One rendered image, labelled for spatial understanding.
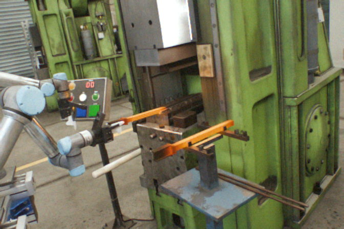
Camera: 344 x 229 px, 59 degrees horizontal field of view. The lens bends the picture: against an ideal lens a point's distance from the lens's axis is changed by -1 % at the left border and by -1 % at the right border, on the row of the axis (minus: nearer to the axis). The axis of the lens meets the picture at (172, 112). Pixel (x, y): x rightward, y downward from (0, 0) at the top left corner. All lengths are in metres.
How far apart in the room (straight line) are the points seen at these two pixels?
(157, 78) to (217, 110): 0.54
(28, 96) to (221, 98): 0.94
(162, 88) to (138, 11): 0.58
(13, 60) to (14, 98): 8.27
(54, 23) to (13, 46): 3.14
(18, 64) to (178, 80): 7.72
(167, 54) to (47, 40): 4.94
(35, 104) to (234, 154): 1.06
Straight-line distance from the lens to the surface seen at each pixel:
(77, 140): 1.50
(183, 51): 1.86
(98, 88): 2.12
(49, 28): 6.62
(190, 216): 1.96
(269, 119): 2.02
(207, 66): 1.66
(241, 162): 1.78
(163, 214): 2.20
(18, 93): 1.32
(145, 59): 1.80
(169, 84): 2.15
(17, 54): 9.62
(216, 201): 1.39
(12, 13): 9.67
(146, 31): 1.76
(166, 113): 1.80
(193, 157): 1.79
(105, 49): 6.78
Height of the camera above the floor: 1.51
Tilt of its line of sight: 17 degrees down
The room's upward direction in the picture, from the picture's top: 8 degrees counter-clockwise
